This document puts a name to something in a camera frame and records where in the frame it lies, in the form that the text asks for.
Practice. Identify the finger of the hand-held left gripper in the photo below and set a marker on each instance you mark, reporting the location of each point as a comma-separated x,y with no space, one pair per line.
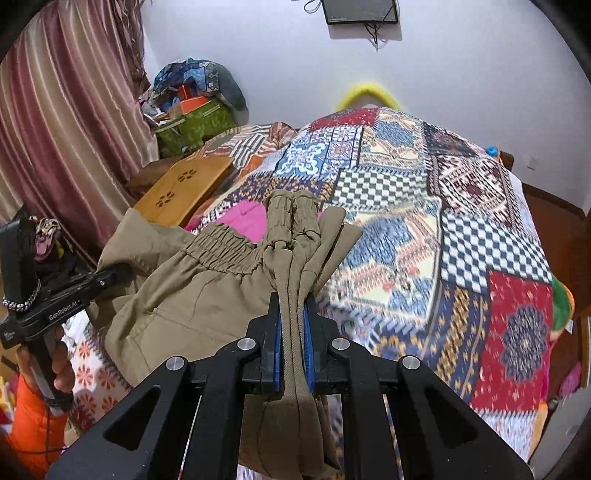
113,274

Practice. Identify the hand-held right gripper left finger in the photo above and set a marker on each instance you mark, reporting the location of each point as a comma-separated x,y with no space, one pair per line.
277,360

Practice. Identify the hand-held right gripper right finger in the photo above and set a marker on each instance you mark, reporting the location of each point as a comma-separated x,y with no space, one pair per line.
308,360

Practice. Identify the khaki pants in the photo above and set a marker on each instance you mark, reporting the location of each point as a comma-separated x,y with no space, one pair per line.
184,300

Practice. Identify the person's left hand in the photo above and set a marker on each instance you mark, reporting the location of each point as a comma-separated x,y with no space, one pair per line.
62,364

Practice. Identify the small patterned cloth bag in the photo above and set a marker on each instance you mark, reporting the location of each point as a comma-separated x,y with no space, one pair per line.
48,235

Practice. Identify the small wooden folding table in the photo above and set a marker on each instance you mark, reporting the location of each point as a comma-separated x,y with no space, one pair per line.
194,184

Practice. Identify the pink cloth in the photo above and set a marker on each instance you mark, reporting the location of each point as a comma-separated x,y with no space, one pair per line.
240,221

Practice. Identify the striped pink curtain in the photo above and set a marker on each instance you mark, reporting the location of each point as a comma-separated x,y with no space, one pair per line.
60,115

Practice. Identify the patchwork printed blanket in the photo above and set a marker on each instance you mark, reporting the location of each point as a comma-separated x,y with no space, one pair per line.
415,230

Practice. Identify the orange box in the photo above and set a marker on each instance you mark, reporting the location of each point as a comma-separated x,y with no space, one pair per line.
194,104

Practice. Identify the blue patterned cloth bundle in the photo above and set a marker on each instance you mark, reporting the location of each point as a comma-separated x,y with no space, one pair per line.
217,78

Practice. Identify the bright fleece blanket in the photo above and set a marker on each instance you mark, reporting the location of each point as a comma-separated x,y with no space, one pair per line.
561,295

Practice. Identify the pink slipper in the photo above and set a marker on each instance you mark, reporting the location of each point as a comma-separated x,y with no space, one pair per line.
572,379

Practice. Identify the yellow fluffy object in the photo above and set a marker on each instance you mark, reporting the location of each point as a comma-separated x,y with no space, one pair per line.
364,88

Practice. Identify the wooden bed frame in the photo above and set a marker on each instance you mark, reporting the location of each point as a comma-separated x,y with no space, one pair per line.
507,161

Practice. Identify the black wall screen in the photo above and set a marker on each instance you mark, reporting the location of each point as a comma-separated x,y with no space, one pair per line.
360,11

